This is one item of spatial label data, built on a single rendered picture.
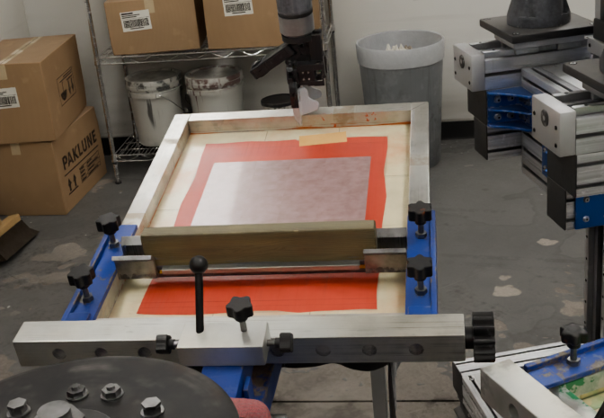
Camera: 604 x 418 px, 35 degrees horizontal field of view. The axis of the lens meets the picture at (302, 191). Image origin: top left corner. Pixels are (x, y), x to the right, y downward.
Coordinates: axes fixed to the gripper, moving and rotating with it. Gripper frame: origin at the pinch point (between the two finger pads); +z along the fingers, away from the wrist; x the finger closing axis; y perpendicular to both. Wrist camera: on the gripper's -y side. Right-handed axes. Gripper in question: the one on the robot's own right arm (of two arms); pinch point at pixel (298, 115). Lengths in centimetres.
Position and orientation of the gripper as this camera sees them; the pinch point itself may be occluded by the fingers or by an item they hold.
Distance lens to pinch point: 215.7
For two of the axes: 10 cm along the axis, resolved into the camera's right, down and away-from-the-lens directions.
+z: 1.1, 8.5, 5.1
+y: 9.9, -0.4, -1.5
